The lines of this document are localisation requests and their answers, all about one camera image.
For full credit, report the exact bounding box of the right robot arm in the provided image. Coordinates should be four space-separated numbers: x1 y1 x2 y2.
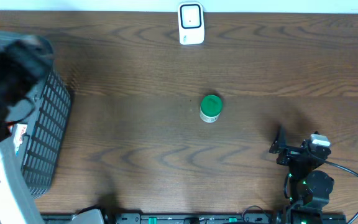
269 127 334 223

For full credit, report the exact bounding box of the green lid jar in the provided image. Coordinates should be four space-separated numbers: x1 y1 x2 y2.
200 95 223 123

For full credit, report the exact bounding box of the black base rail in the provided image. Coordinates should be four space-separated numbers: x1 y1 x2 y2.
42 212 347 224

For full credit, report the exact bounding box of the white barcode scanner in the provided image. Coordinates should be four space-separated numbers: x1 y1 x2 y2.
177 2 205 45

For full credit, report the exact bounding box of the white Panadol box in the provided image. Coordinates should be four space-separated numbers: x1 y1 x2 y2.
13 124 27 155

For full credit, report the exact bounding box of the grey plastic basket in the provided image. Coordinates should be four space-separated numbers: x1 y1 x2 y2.
0 29 73 200

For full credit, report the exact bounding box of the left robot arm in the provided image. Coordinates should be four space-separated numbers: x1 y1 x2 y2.
0 31 104 223

